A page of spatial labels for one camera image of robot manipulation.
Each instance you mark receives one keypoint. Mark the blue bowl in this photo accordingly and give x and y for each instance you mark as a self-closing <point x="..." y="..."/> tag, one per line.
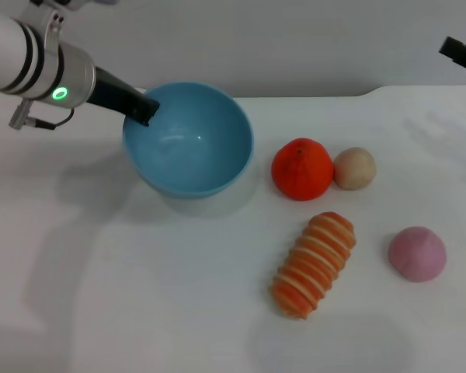
<point x="194" y="151"/>

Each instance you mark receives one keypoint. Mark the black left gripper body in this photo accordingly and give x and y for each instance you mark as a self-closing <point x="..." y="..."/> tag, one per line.
<point x="112" y="95"/>

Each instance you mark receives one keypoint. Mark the orange toy fruit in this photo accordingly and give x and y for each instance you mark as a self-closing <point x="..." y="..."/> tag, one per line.
<point x="301" y="171"/>

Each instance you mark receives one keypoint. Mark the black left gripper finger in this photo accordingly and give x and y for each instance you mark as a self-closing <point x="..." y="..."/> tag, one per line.
<point x="147" y="110"/>

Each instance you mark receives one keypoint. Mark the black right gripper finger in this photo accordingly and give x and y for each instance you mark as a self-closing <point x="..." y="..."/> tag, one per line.
<point x="464" y="52"/>

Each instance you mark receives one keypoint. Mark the pink round bun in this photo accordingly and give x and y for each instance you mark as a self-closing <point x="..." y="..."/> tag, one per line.
<point x="417" y="254"/>

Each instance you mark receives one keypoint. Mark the orange striped bread loaf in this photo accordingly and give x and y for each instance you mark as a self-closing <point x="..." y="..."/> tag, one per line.
<point x="314" y="264"/>

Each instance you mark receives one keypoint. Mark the beige round bun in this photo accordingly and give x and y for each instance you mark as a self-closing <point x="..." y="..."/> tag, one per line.
<point x="355" y="169"/>

